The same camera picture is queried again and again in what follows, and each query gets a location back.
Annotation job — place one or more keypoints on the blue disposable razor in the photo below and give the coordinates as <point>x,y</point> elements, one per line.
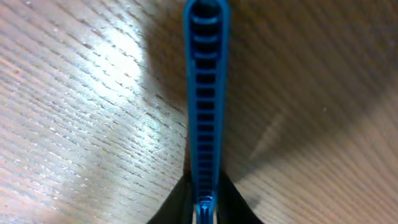
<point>206,32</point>

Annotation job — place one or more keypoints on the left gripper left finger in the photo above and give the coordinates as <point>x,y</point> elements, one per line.
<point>178,206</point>

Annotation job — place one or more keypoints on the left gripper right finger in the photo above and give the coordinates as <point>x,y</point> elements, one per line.
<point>231,207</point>

